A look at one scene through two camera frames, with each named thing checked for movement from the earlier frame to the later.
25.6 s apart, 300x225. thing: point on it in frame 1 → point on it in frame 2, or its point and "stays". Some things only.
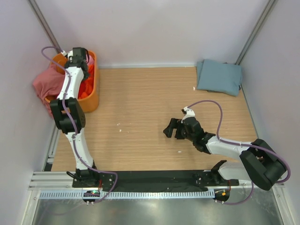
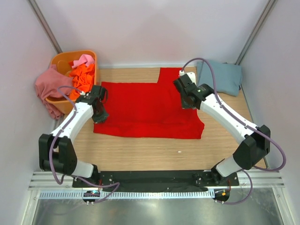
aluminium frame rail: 51,180 stays
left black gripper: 85,75 → 102,118
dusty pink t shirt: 48,82 stays
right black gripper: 174,123 → 184,106
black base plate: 122,180 stays
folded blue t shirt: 215,76 stays
